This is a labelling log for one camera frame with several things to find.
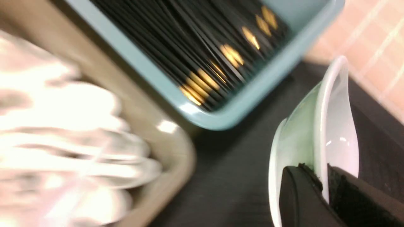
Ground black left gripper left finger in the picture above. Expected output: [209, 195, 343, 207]
[279, 163, 344, 227]

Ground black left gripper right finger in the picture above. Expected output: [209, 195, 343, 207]
[328, 165, 404, 227]

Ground small white square dish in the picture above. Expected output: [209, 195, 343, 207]
[268, 55, 359, 227]

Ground black serving tray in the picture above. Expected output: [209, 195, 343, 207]
[150, 62, 404, 227]

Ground pink checkered tablecloth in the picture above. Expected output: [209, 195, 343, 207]
[306, 0, 404, 122]

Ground blue chopstick bin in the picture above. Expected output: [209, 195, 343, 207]
[66, 0, 345, 131]

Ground bundle of black chopsticks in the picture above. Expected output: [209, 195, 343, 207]
[92, 0, 290, 112]

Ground pile of white spoons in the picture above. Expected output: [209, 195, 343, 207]
[1, 31, 163, 227]

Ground olive spoon bin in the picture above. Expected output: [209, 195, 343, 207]
[1, 0, 196, 227]

